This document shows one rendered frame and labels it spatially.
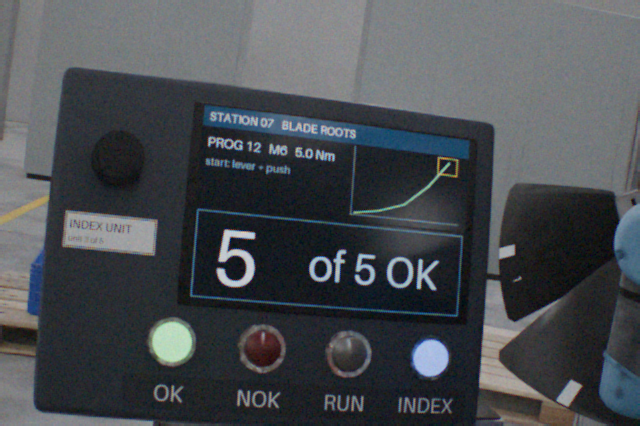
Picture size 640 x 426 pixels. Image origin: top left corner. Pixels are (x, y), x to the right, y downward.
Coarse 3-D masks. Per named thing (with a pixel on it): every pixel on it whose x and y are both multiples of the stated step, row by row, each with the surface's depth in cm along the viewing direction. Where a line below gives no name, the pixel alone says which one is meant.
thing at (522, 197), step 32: (512, 192) 147; (544, 192) 141; (576, 192) 135; (608, 192) 130; (512, 224) 145; (544, 224) 139; (576, 224) 134; (608, 224) 130; (512, 256) 143; (544, 256) 138; (576, 256) 134; (608, 256) 130; (512, 288) 141; (544, 288) 137; (512, 320) 140
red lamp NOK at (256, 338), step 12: (264, 324) 51; (252, 336) 50; (264, 336) 50; (276, 336) 51; (240, 348) 50; (252, 348) 50; (264, 348) 50; (276, 348) 50; (240, 360) 51; (252, 360) 50; (264, 360) 50; (276, 360) 51; (264, 372) 51
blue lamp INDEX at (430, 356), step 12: (432, 336) 54; (420, 348) 53; (432, 348) 53; (444, 348) 54; (408, 360) 53; (420, 360) 53; (432, 360) 53; (444, 360) 53; (420, 372) 53; (432, 372) 53; (444, 372) 54
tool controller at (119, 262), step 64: (64, 128) 49; (128, 128) 50; (192, 128) 51; (256, 128) 52; (320, 128) 53; (384, 128) 54; (448, 128) 55; (64, 192) 49; (128, 192) 50; (192, 192) 51; (256, 192) 52; (320, 192) 53; (384, 192) 54; (448, 192) 55; (64, 256) 48; (128, 256) 49; (320, 256) 52; (384, 256) 53; (448, 256) 55; (64, 320) 48; (128, 320) 49; (192, 320) 50; (256, 320) 51; (320, 320) 52; (384, 320) 53; (448, 320) 54; (64, 384) 48; (128, 384) 49; (192, 384) 50; (256, 384) 51; (320, 384) 52; (384, 384) 53; (448, 384) 54
